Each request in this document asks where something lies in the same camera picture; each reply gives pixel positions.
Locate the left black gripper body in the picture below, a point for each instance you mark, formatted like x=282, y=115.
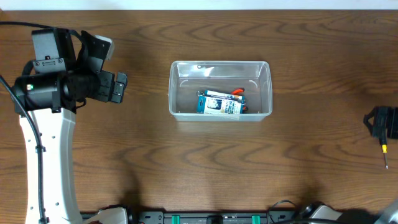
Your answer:
x=106, y=86

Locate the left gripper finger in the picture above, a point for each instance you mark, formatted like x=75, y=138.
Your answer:
x=118, y=93
x=121, y=78

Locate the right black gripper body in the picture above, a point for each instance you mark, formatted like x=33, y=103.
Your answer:
x=393, y=131

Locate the black yellow screwdriver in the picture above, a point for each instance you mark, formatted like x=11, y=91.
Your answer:
x=383, y=143

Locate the clear plastic container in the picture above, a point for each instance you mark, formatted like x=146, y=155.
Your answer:
x=188, y=77

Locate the silver double-ended wrench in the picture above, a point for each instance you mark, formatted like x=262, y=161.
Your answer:
x=216, y=94

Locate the blue white cardboard box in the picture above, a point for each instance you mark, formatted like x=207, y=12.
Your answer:
x=218, y=106

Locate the red handled pliers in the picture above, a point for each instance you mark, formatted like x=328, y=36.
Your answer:
x=239, y=92

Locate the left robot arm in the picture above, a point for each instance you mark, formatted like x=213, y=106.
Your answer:
x=67, y=70

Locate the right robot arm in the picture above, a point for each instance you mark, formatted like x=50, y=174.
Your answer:
x=321, y=213

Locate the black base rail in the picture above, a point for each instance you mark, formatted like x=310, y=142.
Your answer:
x=158, y=217

